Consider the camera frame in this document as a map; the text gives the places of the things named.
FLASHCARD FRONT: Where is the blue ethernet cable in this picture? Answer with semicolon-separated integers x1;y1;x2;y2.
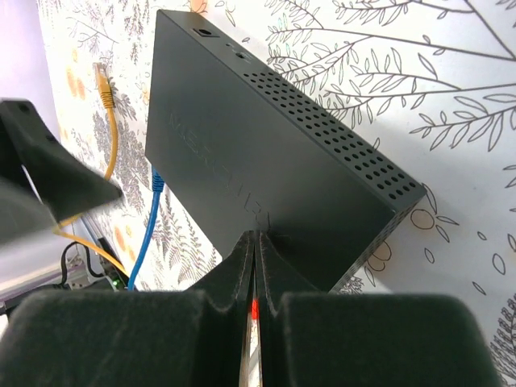
127;164;165;291

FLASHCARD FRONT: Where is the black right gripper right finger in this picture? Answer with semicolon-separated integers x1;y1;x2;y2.
257;233;500;386

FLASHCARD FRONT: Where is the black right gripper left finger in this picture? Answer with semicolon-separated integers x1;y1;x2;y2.
1;231;255;386

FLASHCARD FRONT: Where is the floral tablecloth mat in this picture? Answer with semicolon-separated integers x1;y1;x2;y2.
35;0;516;387

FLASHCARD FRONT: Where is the yellow ethernet cable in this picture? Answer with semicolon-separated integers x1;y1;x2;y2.
52;62;130;279

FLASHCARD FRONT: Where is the black network switch box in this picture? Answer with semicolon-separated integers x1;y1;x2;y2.
145;10;426;291

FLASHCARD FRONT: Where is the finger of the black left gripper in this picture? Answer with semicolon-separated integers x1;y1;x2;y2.
1;173;55;244
1;99;123;221

